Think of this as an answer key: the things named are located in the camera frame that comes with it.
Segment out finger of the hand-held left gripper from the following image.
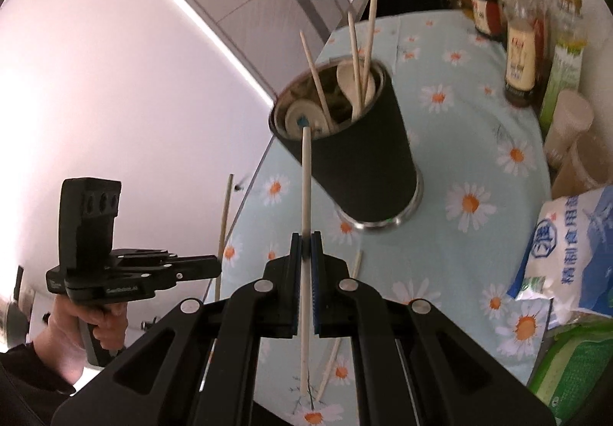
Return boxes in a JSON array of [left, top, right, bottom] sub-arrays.
[[115, 249, 223, 285]]

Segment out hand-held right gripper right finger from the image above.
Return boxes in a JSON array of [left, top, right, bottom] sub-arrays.
[[310, 229, 559, 426]]

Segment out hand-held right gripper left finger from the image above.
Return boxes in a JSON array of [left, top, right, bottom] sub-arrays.
[[50, 232, 303, 426]]

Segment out black metal utensil cup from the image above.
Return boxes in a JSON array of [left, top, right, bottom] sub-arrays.
[[267, 55, 425, 230]]

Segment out white plastic spoon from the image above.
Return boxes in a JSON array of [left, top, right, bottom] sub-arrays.
[[335, 62, 377, 123]]

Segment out person's left forearm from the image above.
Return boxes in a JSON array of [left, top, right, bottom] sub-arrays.
[[0, 330, 103, 426]]

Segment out person's left hand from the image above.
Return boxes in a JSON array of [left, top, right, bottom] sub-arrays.
[[45, 299, 130, 360]]

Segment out white patterned ceramic spoon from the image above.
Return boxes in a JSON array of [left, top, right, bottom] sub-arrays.
[[285, 100, 331, 139]]

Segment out light blue daisy tablecloth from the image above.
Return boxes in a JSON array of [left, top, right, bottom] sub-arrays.
[[203, 14, 556, 426]]

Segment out white salt bag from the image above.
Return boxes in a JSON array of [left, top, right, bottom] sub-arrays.
[[508, 187, 613, 328]]

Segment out green plastic bag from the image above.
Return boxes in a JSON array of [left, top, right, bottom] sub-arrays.
[[527, 316, 613, 426]]

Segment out stack of paper cups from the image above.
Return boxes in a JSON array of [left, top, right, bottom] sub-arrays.
[[543, 91, 595, 168]]

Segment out dark bottle red label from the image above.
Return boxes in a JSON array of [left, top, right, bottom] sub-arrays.
[[472, 0, 508, 41]]

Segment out green label bottle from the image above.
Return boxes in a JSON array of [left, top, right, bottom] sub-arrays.
[[541, 0, 587, 125]]

